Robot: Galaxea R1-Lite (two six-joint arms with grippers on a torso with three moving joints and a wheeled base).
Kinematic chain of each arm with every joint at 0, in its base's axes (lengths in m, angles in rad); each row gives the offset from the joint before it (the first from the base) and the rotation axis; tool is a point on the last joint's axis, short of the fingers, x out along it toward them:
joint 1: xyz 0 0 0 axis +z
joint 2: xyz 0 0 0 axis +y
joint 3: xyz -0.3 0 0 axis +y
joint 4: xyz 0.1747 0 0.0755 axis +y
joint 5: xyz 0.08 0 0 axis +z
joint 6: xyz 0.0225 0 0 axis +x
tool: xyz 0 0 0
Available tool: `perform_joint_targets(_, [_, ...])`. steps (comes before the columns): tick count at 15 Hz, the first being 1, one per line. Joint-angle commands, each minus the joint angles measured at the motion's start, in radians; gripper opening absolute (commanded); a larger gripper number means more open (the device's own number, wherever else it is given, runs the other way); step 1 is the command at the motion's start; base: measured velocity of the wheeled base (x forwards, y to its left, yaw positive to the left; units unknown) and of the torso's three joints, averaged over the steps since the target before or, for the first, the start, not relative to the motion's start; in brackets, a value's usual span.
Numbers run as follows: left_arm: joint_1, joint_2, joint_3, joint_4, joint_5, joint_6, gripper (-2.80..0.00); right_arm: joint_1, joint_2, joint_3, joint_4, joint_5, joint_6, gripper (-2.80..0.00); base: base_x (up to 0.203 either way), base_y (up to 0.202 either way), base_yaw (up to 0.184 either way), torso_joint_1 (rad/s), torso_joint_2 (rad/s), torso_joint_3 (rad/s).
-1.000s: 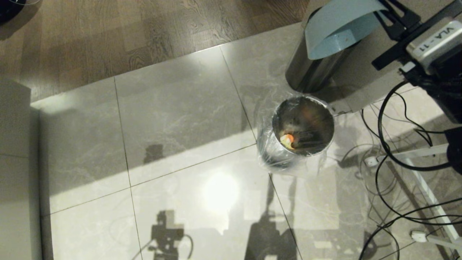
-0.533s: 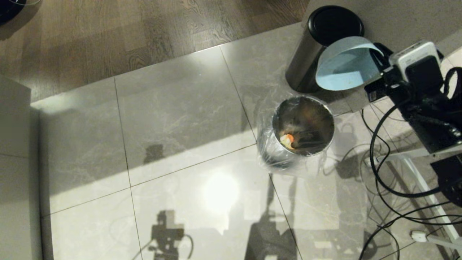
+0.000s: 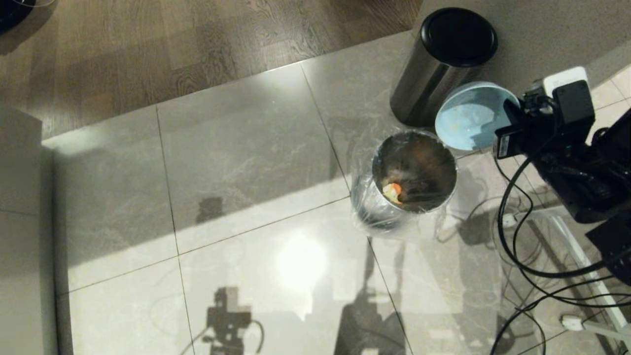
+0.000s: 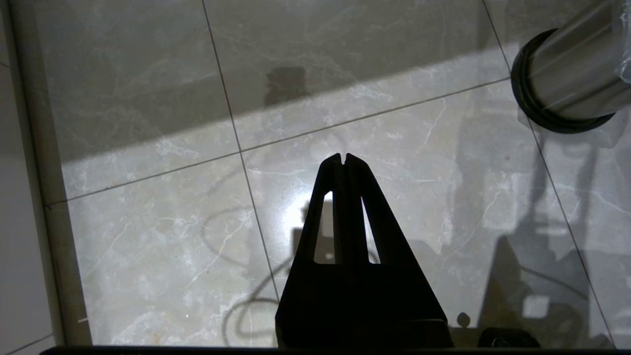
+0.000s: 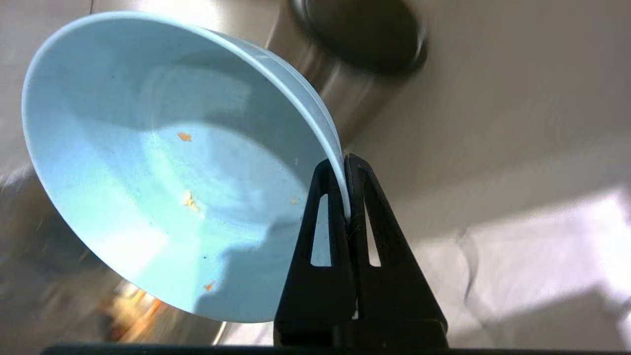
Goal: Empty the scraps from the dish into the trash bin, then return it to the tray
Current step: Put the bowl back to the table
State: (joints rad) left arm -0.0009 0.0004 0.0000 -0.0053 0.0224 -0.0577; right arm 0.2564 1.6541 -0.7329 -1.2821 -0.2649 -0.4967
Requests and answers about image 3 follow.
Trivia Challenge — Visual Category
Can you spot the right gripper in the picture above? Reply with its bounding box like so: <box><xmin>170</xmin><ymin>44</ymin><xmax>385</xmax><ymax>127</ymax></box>
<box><xmin>494</xmin><ymin>98</ymin><xmax>561</xmax><ymax>160</ymax></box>

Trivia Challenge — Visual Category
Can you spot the light blue round dish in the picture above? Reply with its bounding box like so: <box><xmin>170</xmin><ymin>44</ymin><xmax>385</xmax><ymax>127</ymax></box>
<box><xmin>435</xmin><ymin>81</ymin><xmax>521</xmax><ymax>151</ymax></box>

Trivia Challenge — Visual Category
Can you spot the steel trash bin closed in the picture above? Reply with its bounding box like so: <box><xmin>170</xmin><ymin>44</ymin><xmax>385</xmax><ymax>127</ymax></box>
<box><xmin>389</xmin><ymin>7</ymin><xmax>498</xmax><ymax>127</ymax></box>

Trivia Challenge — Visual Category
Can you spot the black round bin lid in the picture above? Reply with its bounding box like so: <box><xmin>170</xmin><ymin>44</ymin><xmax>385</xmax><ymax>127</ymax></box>
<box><xmin>420</xmin><ymin>7</ymin><xmax>498</xmax><ymax>68</ymax></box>

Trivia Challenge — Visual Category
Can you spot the open steel trash bin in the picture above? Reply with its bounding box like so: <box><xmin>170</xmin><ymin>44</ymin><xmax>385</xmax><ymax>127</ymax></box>
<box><xmin>352</xmin><ymin>129</ymin><xmax>458</xmax><ymax>231</ymax></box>

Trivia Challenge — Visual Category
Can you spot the clear plastic bin liner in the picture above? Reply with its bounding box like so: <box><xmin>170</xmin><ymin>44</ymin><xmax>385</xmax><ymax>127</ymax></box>
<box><xmin>349</xmin><ymin>128</ymin><xmax>460</xmax><ymax>243</ymax></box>

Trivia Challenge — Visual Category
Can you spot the orange yellow food scrap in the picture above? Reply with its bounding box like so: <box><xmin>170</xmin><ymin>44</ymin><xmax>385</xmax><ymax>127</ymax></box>
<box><xmin>382</xmin><ymin>181</ymin><xmax>405</xmax><ymax>205</ymax></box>

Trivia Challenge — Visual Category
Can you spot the pale cabinet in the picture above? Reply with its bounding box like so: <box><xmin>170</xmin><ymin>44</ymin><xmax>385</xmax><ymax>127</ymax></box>
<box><xmin>0</xmin><ymin>106</ymin><xmax>59</xmax><ymax>355</ymax></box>

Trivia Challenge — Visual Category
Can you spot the dark round object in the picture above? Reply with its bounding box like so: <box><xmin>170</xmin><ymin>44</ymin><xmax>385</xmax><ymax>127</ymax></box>
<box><xmin>0</xmin><ymin>0</ymin><xmax>38</xmax><ymax>34</ymax></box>

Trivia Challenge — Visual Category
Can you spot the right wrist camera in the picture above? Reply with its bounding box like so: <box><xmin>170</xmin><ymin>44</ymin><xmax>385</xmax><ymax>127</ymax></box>
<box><xmin>524</xmin><ymin>67</ymin><xmax>596</xmax><ymax>144</ymax></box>

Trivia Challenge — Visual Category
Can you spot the black cable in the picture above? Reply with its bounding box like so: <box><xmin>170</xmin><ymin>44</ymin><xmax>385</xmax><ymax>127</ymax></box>
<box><xmin>489</xmin><ymin>274</ymin><xmax>631</xmax><ymax>355</ymax></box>
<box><xmin>497</xmin><ymin>154</ymin><xmax>623</xmax><ymax>280</ymax></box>

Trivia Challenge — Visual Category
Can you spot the white frame bar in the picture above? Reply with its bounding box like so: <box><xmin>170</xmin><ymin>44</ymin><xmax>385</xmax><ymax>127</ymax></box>
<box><xmin>548</xmin><ymin>215</ymin><xmax>631</xmax><ymax>342</ymax></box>

